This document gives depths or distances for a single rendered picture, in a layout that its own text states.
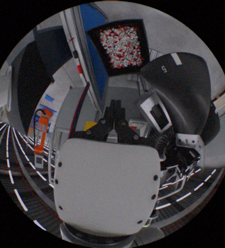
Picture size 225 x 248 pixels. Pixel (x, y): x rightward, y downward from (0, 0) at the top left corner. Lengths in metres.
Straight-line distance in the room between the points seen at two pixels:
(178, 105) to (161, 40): 1.11
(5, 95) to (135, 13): 1.26
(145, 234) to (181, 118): 0.27
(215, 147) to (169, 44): 5.54
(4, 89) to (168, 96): 0.52
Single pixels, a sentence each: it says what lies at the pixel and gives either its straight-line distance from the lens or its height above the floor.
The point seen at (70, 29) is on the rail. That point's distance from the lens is 0.33.
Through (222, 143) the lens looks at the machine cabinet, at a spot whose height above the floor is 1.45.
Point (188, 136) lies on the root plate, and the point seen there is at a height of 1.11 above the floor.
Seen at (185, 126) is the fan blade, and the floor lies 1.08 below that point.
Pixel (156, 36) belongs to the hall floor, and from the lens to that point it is 1.23.
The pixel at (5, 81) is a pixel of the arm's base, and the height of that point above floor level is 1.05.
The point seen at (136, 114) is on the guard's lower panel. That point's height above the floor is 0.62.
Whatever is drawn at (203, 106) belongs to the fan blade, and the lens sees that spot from 0.24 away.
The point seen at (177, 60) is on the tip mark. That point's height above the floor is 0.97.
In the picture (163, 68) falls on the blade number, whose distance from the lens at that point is 0.21.
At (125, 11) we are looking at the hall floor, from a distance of 1.23.
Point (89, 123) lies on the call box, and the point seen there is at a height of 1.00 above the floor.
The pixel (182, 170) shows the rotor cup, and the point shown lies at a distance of 0.30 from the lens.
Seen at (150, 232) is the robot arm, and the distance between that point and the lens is 0.18.
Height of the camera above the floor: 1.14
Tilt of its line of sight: 19 degrees down
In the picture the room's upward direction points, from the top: 174 degrees counter-clockwise
